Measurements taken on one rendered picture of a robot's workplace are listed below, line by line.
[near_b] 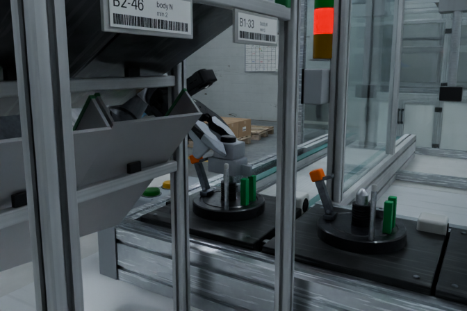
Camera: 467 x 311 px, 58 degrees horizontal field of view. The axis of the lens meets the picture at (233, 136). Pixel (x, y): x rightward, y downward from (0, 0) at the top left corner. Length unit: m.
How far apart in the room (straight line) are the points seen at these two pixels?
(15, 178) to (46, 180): 0.19
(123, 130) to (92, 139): 0.06
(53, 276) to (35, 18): 0.14
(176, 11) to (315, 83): 0.57
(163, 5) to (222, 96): 9.96
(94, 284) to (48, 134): 0.61
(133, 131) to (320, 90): 0.46
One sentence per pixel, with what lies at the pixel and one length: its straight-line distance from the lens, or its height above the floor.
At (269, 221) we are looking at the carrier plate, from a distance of 0.77.
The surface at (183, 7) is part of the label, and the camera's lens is 0.33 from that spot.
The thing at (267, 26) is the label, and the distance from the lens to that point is 0.44.
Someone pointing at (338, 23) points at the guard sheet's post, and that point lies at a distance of 0.89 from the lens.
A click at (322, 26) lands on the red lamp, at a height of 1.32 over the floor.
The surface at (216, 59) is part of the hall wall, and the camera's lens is 10.31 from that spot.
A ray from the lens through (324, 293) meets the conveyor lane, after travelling 0.61.
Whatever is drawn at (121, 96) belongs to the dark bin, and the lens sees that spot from 0.64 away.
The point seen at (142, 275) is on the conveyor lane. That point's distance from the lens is 0.80.
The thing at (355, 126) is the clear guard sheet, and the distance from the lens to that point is 1.03.
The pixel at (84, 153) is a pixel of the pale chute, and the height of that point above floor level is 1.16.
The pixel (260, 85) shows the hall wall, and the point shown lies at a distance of 9.74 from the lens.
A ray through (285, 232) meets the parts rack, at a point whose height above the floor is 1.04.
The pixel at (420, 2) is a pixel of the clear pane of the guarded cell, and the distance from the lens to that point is 2.03.
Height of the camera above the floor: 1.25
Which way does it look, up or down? 9 degrees down
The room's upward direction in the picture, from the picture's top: straight up
